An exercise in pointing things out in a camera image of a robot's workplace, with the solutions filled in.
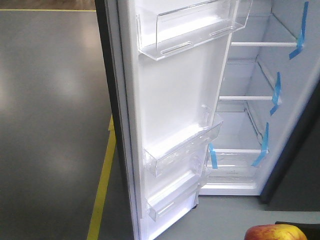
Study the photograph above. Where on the fridge door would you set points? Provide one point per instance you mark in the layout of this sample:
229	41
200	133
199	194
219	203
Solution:
149	98

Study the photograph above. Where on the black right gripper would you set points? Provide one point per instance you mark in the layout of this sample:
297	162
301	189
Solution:
311	230

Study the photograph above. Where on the clear fridge crisper drawer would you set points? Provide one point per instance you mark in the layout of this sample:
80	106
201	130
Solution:
232	166

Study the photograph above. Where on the red yellow apple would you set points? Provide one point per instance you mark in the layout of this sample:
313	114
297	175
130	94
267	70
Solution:
274	232

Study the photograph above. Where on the lower clear door bin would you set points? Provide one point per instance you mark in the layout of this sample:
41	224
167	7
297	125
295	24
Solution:
178	144

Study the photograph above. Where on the grey refrigerator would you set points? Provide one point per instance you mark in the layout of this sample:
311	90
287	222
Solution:
270	101

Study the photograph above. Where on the middle clear door bin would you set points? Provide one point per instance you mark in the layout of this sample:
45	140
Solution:
168	27

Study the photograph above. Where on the clear door bin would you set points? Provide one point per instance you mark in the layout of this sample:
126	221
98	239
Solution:
178	144
168	27

